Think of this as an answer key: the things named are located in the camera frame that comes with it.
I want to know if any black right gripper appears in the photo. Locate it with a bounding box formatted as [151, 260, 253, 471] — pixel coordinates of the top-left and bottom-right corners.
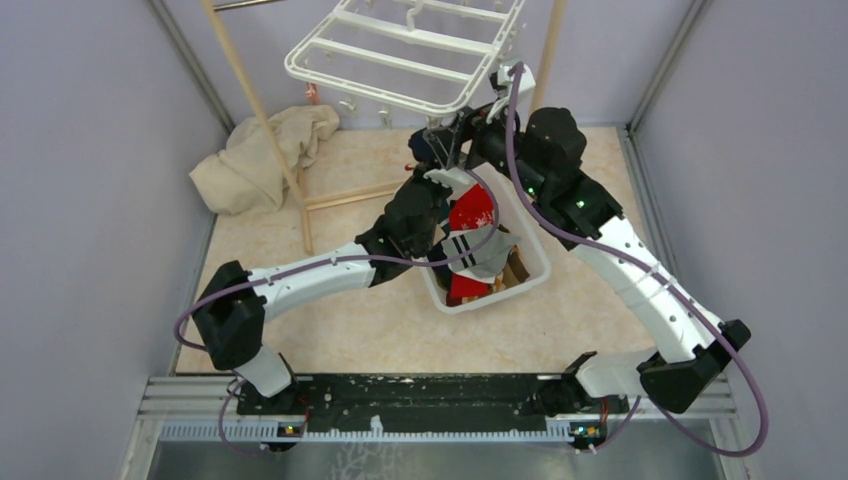
[423, 94, 546, 200]

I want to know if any dark navy sock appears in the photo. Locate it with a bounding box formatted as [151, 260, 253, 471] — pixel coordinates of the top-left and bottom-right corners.
[407, 128, 449, 171]

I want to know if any red snowflake sock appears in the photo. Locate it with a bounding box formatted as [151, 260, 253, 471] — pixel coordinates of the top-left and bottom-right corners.
[448, 184, 494, 231]

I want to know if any white plastic sock hanger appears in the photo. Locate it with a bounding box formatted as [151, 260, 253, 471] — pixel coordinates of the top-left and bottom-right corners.
[284, 1, 525, 119]

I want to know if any white plastic laundry basket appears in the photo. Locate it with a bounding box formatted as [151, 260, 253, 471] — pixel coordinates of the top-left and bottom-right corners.
[421, 165, 551, 314]

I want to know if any white grey sock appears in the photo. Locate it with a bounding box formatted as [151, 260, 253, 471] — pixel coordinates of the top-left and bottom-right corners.
[439, 225, 521, 281]

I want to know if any red plain sock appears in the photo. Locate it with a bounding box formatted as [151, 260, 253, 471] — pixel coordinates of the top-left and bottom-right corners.
[446, 274, 491, 305]

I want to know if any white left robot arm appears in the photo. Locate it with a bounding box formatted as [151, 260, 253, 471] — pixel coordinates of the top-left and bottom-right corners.
[192, 177, 453, 414]

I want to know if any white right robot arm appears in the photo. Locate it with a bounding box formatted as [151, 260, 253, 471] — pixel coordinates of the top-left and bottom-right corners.
[408, 107, 751, 414]

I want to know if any brown cloth in basket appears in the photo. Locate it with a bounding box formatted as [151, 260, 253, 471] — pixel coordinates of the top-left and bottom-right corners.
[493, 252, 530, 293]

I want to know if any beige crumpled cloth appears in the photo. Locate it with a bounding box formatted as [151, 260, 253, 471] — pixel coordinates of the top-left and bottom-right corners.
[189, 105, 340, 215]

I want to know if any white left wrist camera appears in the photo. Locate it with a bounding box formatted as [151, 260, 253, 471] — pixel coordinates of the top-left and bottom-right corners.
[424, 168, 480, 200]

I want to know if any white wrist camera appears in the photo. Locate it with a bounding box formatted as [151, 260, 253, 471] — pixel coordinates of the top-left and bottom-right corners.
[486, 61, 536, 123]
[424, 168, 480, 200]

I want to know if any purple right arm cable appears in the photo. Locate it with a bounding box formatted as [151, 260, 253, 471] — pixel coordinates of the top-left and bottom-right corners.
[504, 62, 771, 458]

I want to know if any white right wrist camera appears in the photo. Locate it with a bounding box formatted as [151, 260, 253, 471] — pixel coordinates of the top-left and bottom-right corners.
[486, 61, 536, 123]

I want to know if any wooden drying rack frame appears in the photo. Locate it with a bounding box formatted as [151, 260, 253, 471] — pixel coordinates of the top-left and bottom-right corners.
[198, 0, 569, 256]

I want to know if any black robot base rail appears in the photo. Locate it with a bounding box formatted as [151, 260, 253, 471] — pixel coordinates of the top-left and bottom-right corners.
[142, 370, 737, 445]

